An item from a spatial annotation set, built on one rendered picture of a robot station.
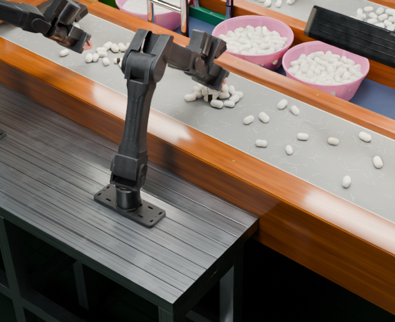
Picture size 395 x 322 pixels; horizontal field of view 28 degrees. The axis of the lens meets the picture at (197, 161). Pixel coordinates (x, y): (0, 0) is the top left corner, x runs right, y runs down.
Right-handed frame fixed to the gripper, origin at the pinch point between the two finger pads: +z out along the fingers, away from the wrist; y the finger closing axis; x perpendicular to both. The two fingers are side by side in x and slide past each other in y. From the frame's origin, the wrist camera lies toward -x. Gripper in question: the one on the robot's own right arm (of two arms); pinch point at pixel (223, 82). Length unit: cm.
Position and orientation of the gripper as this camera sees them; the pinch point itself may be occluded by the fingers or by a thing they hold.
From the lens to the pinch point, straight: 242.6
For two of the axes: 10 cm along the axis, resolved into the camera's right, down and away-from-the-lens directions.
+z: 5.0, 1.6, 8.5
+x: -4.1, 9.1, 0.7
